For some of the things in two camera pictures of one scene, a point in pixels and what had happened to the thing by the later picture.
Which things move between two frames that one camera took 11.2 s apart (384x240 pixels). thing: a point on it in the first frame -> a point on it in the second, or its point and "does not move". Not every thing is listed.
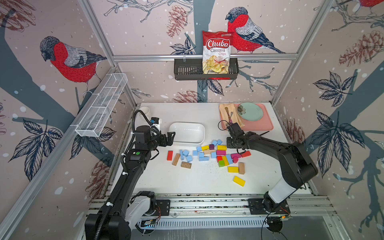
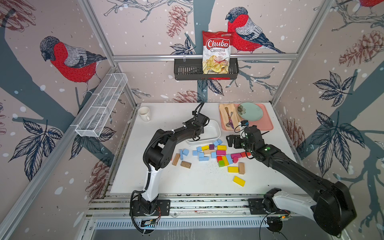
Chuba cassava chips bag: x=216 y=51 does not move
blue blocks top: x=218 y=142 does not move
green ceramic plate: x=250 y=111 does not move
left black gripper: x=170 y=139 -> x=202 y=130
